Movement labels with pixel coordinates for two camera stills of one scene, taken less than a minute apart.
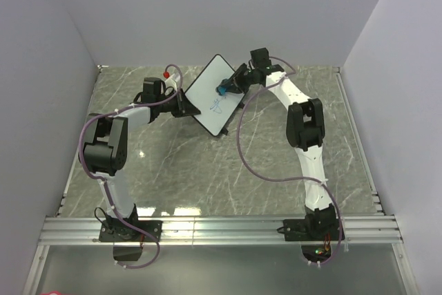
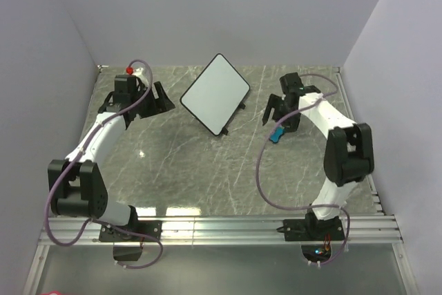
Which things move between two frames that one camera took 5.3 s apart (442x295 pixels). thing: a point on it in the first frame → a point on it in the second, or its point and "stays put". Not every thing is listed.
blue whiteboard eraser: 222,90 → 279,131
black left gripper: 184,107 → 159,105
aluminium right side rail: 375,190 stays put
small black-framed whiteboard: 214,109 stays put
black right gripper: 236,81 → 274,101
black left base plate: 121,231 stays put
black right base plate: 311,230 stays put
